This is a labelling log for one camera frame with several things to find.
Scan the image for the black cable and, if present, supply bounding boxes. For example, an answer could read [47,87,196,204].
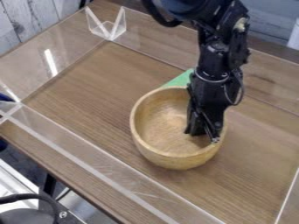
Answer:
[0,192,63,224]

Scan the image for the light wooden bowl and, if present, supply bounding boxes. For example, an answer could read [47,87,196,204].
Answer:
[130,87,228,170]

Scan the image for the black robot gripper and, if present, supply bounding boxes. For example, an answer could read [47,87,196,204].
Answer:
[184,69,244,143]

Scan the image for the green rectangular block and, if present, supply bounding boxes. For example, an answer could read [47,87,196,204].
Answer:
[163,69,194,88]

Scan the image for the black table leg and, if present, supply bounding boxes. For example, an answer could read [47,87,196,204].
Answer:
[43,174,58,196]

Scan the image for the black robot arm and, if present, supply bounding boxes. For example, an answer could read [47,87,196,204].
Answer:
[142,0,250,142]

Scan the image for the black metal bracket with screw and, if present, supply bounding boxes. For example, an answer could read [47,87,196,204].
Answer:
[36,191,86,224]

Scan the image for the clear acrylic tray enclosure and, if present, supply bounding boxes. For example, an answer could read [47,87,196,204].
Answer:
[0,2,299,224]

